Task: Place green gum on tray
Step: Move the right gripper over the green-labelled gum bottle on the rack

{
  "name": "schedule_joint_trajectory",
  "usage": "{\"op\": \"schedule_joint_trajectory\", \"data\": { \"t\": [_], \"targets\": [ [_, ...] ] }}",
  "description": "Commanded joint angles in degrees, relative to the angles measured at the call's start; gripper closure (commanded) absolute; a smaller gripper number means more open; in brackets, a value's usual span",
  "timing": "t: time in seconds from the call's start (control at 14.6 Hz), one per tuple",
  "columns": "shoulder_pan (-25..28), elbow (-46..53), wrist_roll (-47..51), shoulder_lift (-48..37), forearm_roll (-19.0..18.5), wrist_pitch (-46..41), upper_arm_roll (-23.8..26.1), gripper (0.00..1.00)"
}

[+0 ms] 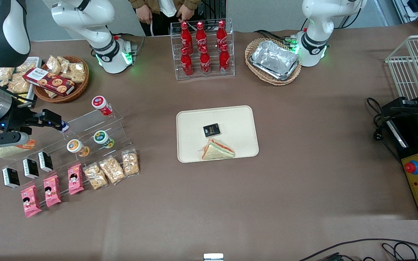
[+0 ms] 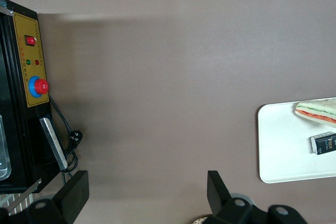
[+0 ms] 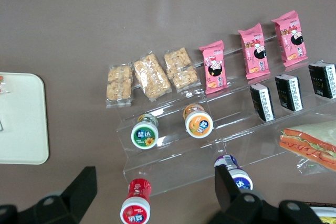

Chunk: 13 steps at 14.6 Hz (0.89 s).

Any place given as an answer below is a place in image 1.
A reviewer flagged dark brown wicker basket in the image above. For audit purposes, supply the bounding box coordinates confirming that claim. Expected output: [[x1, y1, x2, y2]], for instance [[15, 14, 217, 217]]
[[33, 55, 90, 103]]

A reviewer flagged person right hand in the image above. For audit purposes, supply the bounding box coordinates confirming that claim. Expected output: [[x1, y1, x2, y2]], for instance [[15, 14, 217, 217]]
[[136, 5, 153, 25]]

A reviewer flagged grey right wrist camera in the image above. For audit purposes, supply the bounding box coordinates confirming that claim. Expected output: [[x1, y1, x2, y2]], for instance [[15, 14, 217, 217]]
[[0, 131, 29, 150]]

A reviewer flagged metal frame shelf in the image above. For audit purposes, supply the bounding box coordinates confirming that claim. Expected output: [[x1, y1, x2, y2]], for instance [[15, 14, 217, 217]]
[[392, 0, 418, 26]]

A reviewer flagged coiled black cable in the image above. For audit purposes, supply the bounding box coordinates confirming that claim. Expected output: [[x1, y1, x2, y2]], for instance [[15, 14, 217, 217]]
[[381, 242, 418, 261]]

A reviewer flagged long black cable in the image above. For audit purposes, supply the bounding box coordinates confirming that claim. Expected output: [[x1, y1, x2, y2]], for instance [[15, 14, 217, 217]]
[[298, 238, 418, 261]]

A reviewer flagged beige plastic serving tray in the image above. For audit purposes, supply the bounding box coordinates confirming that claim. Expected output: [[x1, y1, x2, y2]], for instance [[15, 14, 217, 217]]
[[176, 105, 259, 163]]

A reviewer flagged pink snack packet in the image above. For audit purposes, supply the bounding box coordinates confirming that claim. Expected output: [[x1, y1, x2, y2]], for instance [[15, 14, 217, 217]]
[[67, 163, 85, 195], [43, 174, 62, 208], [21, 185, 42, 218]]

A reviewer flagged green gum canister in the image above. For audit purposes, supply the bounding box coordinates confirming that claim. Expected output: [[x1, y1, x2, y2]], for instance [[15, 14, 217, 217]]
[[94, 130, 114, 149]]

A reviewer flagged person left hand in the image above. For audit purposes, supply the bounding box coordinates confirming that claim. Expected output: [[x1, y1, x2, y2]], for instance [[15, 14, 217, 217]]
[[176, 4, 195, 22]]

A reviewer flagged orange gum canister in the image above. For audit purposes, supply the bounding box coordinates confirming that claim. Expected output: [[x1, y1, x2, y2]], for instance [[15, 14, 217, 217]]
[[67, 139, 90, 157]]

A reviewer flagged white wire basket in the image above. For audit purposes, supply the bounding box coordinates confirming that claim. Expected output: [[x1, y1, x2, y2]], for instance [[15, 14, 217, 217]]
[[385, 34, 418, 100]]

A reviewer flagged red cookie box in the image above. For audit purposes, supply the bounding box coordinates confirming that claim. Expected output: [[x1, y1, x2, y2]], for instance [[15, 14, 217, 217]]
[[23, 67, 75, 96]]

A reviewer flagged person in brown jacket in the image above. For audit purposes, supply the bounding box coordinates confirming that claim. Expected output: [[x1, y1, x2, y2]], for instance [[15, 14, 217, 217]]
[[128, 0, 202, 37]]

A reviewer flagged clear bag of brown snacks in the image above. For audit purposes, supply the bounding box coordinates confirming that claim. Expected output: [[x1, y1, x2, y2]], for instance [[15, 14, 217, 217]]
[[15, 62, 37, 73], [8, 72, 32, 94], [0, 67, 15, 87]]

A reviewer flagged aluminium foil tray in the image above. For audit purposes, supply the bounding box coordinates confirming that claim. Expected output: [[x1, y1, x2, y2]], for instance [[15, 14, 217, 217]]
[[250, 40, 300, 81]]

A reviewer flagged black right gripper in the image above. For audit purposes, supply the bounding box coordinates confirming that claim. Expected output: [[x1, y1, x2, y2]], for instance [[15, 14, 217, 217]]
[[0, 107, 65, 135]]

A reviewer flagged red cola bottle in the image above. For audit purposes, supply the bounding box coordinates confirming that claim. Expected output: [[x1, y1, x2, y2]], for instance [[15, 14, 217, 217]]
[[180, 47, 194, 77], [196, 21, 208, 53], [199, 45, 211, 75], [219, 43, 230, 75], [180, 21, 194, 55], [216, 20, 228, 51]]

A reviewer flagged red gum canister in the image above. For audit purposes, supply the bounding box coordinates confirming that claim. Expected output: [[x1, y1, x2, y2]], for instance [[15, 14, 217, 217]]
[[92, 96, 113, 116]]

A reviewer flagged clear acrylic bottle rack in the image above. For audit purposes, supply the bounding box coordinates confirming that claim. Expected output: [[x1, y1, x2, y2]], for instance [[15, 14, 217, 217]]
[[170, 18, 235, 81]]

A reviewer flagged white rectangular plastic tray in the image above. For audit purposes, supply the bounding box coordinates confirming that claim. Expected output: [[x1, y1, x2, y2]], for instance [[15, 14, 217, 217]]
[[0, 56, 42, 109]]

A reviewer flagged wrapped triangle sandwich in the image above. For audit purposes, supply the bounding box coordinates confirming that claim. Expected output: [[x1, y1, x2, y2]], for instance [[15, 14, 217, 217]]
[[0, 140, 37, 159], [198, 138, 235, 161]]

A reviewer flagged black and white snack box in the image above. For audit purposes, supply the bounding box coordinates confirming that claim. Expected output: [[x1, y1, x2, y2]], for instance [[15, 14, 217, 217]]
[[22, 158, 40, 179], [37, 151, 54, 173], [1, 167, 21, 189]]

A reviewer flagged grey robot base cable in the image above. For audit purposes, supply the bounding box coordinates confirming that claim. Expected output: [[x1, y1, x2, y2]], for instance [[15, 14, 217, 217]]
[[115, 33, 146, 60]]

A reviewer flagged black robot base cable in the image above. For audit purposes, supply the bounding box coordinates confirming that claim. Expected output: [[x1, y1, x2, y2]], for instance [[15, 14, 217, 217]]
[[254, 30, 298, 47]]

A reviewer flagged clear acrylic stepped display stand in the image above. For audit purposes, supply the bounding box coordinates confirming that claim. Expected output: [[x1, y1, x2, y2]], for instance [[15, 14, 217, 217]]
[[0, 107, 133, 199]]

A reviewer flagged dark equipment rack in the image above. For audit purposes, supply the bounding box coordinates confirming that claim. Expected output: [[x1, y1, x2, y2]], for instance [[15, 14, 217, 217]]
[[198, 0, 227, 21]]

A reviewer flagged light wicker basket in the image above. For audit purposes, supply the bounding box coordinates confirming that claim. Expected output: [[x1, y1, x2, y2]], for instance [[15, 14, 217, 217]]
[[245, 38, 302, 86]]

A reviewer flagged black power cable with plug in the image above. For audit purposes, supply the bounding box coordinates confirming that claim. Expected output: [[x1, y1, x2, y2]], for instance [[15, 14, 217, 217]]
[[366, 97, 402, 163]]

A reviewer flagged clear bag of crackers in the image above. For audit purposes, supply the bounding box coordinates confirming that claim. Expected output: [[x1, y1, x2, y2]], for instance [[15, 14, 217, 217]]
[[83, 162, 108, 190], [121, 148, 140, 177], [98, 156, 126, 185]]

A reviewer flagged small black gold-print box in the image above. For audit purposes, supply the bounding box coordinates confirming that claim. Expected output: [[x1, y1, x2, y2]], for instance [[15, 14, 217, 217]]
[[203, 123, 221, 138]]

